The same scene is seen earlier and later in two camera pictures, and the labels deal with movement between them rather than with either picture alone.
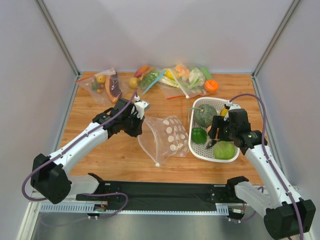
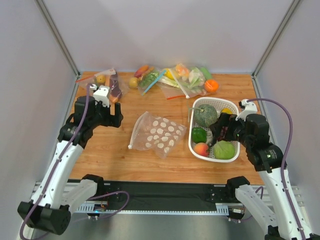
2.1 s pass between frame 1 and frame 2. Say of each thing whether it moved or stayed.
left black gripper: moved
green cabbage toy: stayed
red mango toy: stayed
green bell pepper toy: stayed
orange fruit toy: stayed
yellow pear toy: stayed
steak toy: stayed
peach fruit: moved
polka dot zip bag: moved
